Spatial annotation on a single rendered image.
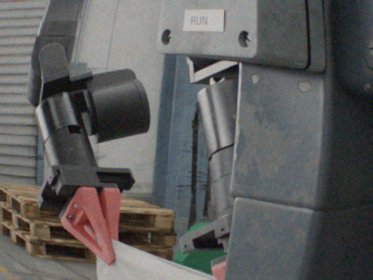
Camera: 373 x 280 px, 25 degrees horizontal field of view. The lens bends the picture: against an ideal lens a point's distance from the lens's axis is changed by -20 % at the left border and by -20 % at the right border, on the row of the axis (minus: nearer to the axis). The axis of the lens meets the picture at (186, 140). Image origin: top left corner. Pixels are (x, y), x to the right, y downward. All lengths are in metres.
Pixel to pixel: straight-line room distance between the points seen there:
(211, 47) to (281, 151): 0.06
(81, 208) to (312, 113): 0.53
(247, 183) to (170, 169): 8.92
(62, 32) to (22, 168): 7.55
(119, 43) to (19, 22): 1.38
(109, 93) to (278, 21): 0.62
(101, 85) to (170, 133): 8.36
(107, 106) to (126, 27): 8.13
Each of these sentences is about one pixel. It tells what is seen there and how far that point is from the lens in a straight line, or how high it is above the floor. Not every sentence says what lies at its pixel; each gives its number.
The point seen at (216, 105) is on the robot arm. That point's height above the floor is 1.21.
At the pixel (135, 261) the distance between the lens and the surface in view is 0.88.
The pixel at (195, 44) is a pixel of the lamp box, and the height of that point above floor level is 1.24.
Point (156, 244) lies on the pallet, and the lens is 6.52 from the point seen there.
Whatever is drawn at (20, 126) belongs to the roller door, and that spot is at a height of 0.79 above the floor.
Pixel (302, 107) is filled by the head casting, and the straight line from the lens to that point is 0.43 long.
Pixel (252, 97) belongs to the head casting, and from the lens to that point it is 0.46.
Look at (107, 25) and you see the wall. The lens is 9.01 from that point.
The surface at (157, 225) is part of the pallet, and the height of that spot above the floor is 0.33.
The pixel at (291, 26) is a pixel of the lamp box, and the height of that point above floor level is 1.26.
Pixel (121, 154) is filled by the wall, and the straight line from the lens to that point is 9.19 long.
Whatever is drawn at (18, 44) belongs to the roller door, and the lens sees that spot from 8.44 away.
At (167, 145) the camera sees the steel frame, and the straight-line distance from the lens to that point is 9.38.
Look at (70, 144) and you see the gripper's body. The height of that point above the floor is 1.16.
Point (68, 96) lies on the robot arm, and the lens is 1.00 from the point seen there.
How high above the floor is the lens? 1.23
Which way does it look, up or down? 3 degrees down
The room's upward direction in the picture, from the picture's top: 5 degrees clockwise
